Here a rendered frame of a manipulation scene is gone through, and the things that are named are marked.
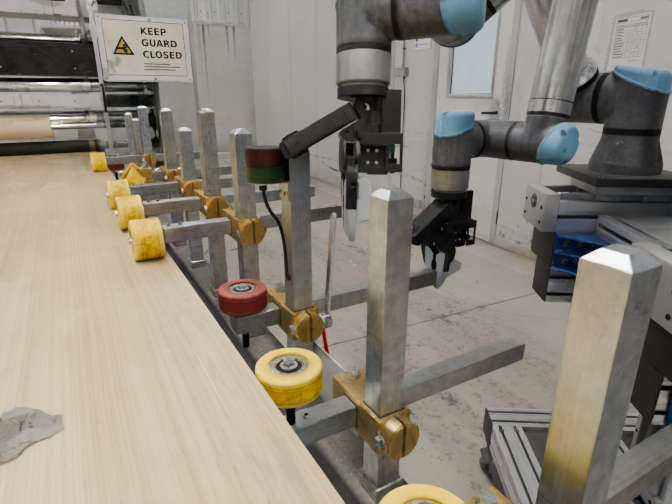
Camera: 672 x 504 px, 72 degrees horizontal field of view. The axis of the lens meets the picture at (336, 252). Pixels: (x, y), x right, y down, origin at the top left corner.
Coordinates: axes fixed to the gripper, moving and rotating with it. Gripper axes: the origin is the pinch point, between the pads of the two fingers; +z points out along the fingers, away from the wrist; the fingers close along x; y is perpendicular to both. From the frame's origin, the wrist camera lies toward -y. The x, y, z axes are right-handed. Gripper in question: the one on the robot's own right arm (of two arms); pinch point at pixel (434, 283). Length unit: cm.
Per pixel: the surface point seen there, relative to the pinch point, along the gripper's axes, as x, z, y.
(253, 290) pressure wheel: -2.2, -8.0, -41.1
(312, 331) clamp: -8.5, -1.4, -33.6
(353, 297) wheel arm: -1.5, -2.0, -21.3
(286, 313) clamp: -4.4, -3.6, -36.4
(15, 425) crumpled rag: -23, -9, -72
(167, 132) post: 94, -26, -34
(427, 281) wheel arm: -1.5, -1.6, -3.3
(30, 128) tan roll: 225, -21, -78
